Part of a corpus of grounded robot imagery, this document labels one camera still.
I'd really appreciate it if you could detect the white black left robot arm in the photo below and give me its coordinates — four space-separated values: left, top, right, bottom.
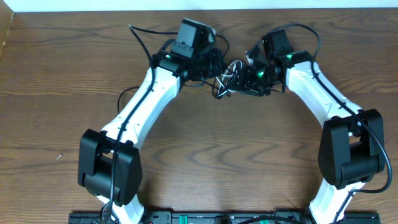
78 48 226 223

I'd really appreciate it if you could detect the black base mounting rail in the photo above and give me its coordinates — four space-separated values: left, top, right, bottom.
67 209 381 224

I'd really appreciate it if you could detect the white USB cable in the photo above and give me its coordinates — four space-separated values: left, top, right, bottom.
215 60 244 98

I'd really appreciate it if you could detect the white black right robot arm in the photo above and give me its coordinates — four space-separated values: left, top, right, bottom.
233 29 392 223

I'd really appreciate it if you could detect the brown cardboard side panel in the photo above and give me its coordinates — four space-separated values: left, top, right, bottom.
0 0 14 55

